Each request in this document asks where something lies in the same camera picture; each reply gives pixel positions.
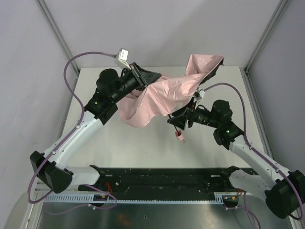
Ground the pink and black folding umbrella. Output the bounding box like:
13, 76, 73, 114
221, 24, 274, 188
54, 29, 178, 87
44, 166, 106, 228
119, 54, 224, 128

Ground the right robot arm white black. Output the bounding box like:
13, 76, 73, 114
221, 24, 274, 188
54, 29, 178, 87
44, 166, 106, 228
167, 100, 305, 219

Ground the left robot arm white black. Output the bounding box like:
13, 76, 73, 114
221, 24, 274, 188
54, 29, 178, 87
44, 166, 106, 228
30, 63, 161, 194

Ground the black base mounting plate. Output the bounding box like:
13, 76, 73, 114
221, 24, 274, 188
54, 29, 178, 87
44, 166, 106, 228
78, 166, 243, 200

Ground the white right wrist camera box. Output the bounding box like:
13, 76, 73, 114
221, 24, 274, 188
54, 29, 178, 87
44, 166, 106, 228
193, 87, 205, 101

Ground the grey slotted cable duct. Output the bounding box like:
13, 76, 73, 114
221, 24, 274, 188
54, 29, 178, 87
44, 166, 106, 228
44, 193, 224, 205

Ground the left aluminium corner post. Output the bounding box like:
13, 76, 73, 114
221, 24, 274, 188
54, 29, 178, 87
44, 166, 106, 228
35, 0, 81, 77

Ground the aluminium corner post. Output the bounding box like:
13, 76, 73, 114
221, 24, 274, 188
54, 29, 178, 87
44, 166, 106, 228
244, 0, 290, 74
35, 0, 81, 77

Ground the right aluminium corner post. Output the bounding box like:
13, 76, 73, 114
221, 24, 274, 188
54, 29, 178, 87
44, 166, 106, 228
244, 0, 290, 74

